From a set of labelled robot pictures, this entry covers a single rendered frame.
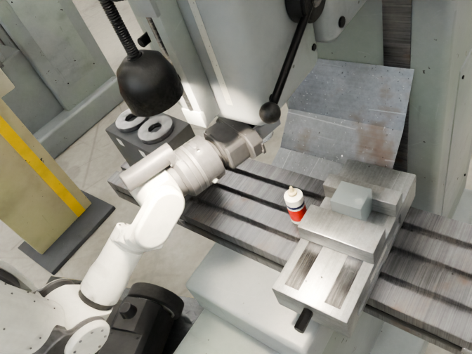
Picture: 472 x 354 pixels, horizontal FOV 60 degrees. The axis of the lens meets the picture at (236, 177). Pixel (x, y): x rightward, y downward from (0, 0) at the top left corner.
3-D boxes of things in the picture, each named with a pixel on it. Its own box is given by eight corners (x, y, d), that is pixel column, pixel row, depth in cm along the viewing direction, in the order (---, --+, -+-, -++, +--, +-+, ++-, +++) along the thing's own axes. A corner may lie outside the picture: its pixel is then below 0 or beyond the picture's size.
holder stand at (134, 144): (184, 205, 106) (151, 152, 92) (135, 176, 119) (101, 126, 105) (214, 174, 110) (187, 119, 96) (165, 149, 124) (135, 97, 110)
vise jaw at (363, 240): (374, 265, 73) (373, 253, 70) (300, 237, 81) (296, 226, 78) (386, 239, 75) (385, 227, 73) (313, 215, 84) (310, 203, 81)
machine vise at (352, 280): (350, 339, 72) (344, 313, 64) (278, 304, 80) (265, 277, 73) (416, 195, 88) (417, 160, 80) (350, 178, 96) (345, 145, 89)
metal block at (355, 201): (362, 228, 77) (360, 209, 73) (333, 218, 80) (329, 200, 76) (373, 208, 80) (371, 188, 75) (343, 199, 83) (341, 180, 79)
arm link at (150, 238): (193, 197, 68) (154, 265, 69) (171, 177, 75) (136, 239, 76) (161, 185, 64) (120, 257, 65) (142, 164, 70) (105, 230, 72)
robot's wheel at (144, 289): (141, 315, 152) (115, 291, 138) (147, 303, 155) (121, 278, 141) (188, 324, 145) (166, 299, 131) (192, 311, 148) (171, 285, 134)
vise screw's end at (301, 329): (303, 334, 72) (301, 330, 70) (295, 330, 72) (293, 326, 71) (313, 315, 73) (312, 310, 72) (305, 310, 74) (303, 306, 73)
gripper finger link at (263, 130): (279, 124, 76) (253, 142, 75) (275, 111, 74) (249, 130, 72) (284, 128, 75) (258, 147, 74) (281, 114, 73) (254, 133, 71)
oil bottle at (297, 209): (303, 227, 91) (294, 197, 83) (287, 221, 93) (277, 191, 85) (311, 213, 93) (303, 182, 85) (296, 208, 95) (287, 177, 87)
